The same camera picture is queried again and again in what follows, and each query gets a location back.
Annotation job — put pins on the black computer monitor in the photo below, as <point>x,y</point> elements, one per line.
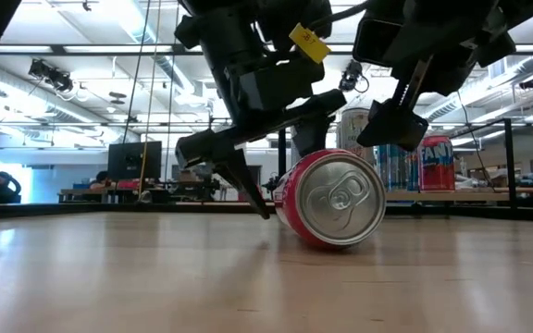
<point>132,159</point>

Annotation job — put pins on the white air vent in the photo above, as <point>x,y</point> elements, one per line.
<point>498,68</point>

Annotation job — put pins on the wooden shelf board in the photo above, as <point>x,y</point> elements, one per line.
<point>456,197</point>

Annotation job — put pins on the white Celsius Tropical Vibe can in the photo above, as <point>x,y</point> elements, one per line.
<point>350,131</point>

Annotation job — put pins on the red Fanta can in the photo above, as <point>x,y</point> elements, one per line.
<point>336,199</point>
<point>437,166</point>

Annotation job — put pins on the round ceiling fixture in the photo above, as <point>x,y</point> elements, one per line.
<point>117,97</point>

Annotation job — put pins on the silver ventilation duct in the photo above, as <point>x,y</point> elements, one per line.
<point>456,108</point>
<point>132,23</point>

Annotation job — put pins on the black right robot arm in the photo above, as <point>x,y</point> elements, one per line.
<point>525,9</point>

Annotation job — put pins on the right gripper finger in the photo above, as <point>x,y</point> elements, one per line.
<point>396,127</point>

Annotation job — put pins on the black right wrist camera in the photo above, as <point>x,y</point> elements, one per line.
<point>377,41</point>

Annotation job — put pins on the person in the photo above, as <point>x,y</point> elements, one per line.
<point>101,176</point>

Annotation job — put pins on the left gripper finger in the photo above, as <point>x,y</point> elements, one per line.
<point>243,176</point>
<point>313,136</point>

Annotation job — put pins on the black table frame rail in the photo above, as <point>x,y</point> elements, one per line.
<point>109,209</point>

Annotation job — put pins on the black shelf frame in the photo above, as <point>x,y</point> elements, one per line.
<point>508,162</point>

